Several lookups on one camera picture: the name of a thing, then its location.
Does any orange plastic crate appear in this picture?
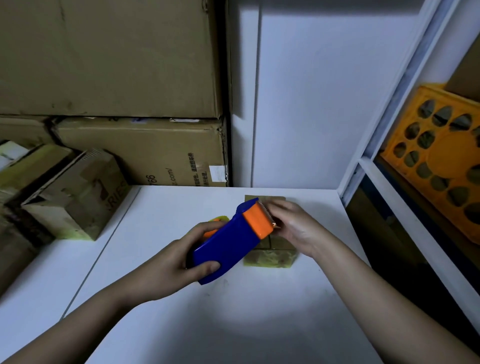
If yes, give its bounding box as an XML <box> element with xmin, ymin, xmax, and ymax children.
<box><xmin>379</xmin><ymin>83</ymin><xmax>480</xmax><ymax>245</ymax></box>

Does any flat yellowish cardboard box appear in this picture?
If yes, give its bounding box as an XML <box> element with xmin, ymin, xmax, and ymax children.
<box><xmin>0</xmin><ymin>140</ymin><xmax>74</xmax><ymax>205</ymax></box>

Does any huge brown cardboard box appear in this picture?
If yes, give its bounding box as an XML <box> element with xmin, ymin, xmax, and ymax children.
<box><xmin>0</xmin><ymin>0</ymin><xmax>226</xmax><ymax>119</ymax></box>

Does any blue orange tape dispenser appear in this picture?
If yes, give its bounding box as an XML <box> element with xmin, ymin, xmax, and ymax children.
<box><xmin>186</xmin><ymin>197</ymin><xmax>277</xmax><ymax>286</ymax></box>

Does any small taped cardboard box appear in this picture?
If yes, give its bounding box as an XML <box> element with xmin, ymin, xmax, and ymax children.
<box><xmin>243</xmin><ymin>194</ymin><xmax>299</xmax><ymax>269</ymax></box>

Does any person's left hand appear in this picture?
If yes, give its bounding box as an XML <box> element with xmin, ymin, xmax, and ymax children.
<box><xmin>127</xmin><ymin>220</ymin><xmax>228</xmax><ymax>303</ymax></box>

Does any person's right forearm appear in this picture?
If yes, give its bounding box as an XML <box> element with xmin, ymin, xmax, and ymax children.
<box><xmin>313</xmin><ymin>240</ymin><xmax>480</xmax><ymax>364</ymax></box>

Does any brown cardboard box white label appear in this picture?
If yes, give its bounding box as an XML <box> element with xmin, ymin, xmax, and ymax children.
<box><xmin>52</xmin><ymin>117</ymin><xmax>230</xmax><ymax>187</ymax></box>

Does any person's left forearm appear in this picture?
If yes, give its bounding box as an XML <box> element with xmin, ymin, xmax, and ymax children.
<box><xmin>0</xmin><ymin>283</ymin><xmax>137</xmax><ymax>364</ymax></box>

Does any white metal shelf rack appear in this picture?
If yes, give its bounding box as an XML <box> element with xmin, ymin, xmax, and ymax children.
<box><xmin>337</xmin><ymin>0</ymin><xmax>480</xmax><ymax>334</ymax></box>

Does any open printed cardboard box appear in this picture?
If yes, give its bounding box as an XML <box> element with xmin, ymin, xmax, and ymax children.
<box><xmin>20</xmin><ymin>148</ymin><xmax>132</xmax><ymax>241</ymax></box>

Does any person's right hand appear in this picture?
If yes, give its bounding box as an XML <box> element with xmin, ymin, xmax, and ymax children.
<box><xmin>266</xmin><ymin>199</ymin><xmax>331</xmax><ymax>259</ymax></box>

